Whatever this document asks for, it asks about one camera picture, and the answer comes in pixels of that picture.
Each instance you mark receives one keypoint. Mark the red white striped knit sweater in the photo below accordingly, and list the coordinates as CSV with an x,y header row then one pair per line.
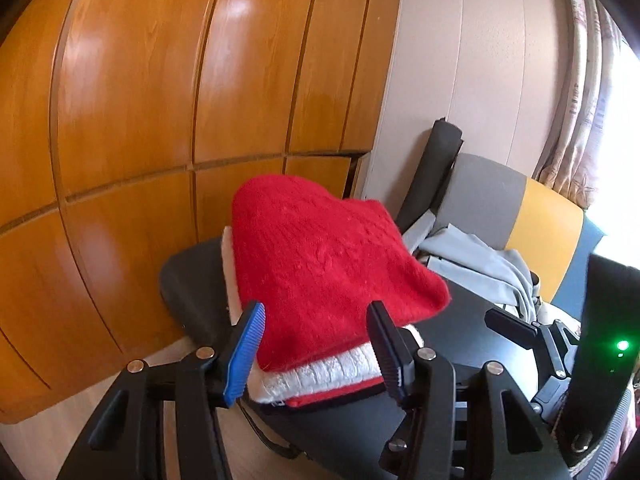
x,y
320,375

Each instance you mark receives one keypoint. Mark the orange wooden wardrobe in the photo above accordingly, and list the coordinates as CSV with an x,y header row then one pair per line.
x,y
125,110

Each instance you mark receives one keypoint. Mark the red fuzzy sweater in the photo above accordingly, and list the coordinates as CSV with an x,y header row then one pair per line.
x,y
325,260

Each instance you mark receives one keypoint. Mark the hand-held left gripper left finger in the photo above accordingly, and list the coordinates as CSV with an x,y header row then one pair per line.
x,y
245,355

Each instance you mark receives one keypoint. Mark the black rolled mat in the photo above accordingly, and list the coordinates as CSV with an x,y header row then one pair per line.
x,y
440,160

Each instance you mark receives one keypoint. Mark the grey yellow blue armchair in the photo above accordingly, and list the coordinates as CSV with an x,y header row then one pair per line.
x,y
545,230

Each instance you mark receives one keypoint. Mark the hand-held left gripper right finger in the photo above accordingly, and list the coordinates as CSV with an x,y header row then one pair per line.
x,y
392,355

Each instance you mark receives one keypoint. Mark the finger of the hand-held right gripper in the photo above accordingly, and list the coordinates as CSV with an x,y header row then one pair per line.
x,y
398,452
510,327

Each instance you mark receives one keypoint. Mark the grey garment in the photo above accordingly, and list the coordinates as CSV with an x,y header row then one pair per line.
x,y
480,265

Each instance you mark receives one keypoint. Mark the bright window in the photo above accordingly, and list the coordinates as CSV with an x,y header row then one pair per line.
x,y
625,160

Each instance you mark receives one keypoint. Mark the beige patterned curtain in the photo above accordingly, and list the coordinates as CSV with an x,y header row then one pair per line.
x,y
575,135

